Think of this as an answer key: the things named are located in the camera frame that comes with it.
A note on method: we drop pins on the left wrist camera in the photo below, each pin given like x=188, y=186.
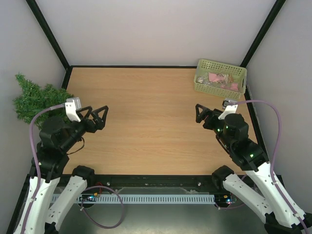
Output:
x=72, y=105

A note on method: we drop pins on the pink fabric bow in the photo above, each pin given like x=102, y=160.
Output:
x=216, y=77

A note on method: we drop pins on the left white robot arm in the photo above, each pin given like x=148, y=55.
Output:
x=50, y=156

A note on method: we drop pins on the black aluminium front rail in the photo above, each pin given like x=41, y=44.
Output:
x=183, y=181

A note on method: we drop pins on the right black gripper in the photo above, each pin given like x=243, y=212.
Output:
x=209, y=119

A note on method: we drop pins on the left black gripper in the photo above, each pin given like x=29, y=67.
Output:
x=99, y=124

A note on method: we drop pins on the green perforated plastic basket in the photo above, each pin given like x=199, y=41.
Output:
x=206, y=66

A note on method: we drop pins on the white slotted cable duct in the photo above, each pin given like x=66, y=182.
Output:
x=148, y=199

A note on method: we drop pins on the silver glitter ball ornament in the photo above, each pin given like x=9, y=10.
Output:
x=201, y=80

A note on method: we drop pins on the clear string light garland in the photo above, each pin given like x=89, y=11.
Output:
x=228, y=79

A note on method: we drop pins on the small green christmas tree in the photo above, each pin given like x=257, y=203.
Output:
x=33, y=98

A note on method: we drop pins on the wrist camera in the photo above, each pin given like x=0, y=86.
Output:
x=229, y=106
x=72, y=105

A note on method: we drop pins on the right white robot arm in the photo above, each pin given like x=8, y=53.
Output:
x=272, y=203

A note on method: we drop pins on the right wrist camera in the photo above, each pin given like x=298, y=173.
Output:
x=229, y=106

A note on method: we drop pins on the pink fabric triangle ornament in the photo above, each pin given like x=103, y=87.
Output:
x=230, y=86

